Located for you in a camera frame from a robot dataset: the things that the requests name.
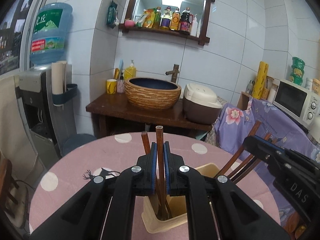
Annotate green stacked cups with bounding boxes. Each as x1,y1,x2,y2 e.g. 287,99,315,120
289,57,305,86

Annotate dark wooden counter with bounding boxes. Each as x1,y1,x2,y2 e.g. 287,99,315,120
86,93,212,138

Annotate bronze faucet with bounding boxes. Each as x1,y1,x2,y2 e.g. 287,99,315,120
165,64,180,83

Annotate purple floral cloth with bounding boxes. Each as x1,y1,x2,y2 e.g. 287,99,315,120
206,98,319,163

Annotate white brown rice cooker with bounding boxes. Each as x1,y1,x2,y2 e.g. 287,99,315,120
182,83,223,125

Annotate water dispenser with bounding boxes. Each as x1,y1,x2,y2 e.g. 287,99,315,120
18,64,76,157

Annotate woven basin sink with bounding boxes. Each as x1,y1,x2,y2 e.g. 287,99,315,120
125,77,182,110

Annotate purple label bottle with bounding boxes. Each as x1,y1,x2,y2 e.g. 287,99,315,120
160,6,172,29

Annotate wooden framed wall shelf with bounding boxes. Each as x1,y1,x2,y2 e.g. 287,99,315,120
119,0,215,46

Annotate window with frame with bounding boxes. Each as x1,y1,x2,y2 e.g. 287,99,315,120
1,0,42,75

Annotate blue water jug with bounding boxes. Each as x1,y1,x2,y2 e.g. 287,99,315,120
29,2,73,65

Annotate yellow roll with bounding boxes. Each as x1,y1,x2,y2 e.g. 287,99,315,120
252,61,268,99

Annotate orange label bottle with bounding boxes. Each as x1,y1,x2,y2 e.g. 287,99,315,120
169,8,180,31

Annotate dark wooden chair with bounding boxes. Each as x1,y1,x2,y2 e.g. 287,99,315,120
1,158,19,218

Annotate yellow soap bottle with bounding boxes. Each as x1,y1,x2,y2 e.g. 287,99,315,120
124,60,137,80

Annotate cream plastic utensil holder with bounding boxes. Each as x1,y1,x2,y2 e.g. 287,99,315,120
141,162,221,234

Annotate pink polka dot tablecloth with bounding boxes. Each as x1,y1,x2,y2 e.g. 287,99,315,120
29,133,280,239

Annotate white microwave oven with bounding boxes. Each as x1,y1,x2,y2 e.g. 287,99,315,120
273,80,319,130

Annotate dark soy sauce bottle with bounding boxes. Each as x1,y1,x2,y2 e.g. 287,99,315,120
179,7,193,35

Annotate yellow mug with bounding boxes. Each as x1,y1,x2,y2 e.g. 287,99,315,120
106,79,117,94

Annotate yellow snack bag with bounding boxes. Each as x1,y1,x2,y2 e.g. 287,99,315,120
143,8,157,28

